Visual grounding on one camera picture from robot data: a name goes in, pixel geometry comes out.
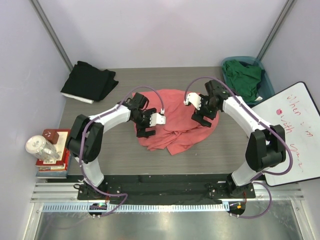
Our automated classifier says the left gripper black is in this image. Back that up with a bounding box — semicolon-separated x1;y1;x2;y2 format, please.
132;108;157;138

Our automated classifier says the small red box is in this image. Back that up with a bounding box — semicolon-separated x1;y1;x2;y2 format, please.
42;128;60;145

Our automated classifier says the green t shirt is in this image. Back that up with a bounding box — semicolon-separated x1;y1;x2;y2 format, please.
222;59;263;103

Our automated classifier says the aluminium corner post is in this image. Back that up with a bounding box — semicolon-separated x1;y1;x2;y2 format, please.
256;0;297;61
29;0;73;72

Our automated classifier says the aluminium rail frame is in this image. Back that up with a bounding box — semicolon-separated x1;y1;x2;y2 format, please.
24;181;317;240

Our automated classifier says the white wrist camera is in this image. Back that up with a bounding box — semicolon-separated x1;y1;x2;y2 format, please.
183;92;202;110
149;112;166;127

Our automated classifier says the white folded t shirt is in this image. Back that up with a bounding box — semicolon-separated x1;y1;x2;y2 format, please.
61;92;94;104

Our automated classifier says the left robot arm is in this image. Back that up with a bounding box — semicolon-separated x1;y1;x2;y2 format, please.
65;93;157;200

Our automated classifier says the black folded t shirt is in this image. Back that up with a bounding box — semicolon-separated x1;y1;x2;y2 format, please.
60;61;119;102

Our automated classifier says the right aluminium corner post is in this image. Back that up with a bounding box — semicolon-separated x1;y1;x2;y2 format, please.
256;0;297;61

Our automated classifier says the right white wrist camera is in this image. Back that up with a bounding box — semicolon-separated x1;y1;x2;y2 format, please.
183;92;202;110

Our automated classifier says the white whiteboard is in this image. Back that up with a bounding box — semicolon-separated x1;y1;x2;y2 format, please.
252;82;320;186

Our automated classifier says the clear plastic jar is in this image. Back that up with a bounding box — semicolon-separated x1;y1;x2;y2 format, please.
25;135;60;161

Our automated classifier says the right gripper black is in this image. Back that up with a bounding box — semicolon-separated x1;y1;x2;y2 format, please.
191;93;219;128

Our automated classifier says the blue plastic bin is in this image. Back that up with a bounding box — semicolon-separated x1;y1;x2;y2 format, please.
221;56;275;106

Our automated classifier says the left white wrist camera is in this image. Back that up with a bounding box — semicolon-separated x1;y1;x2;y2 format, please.
149;112;166;127

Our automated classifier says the red t shirt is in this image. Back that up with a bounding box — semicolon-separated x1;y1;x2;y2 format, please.
138;89;220;156

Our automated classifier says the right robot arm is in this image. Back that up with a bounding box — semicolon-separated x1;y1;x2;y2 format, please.
184;77;288;198

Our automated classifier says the left aluminium corner post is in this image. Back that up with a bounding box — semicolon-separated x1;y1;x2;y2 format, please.
29;0;73;72

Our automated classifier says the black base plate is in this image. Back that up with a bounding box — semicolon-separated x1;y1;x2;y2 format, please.
78;174;256;205

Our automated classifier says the stack of books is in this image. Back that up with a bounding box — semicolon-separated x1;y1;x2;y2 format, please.
35;129;72;179

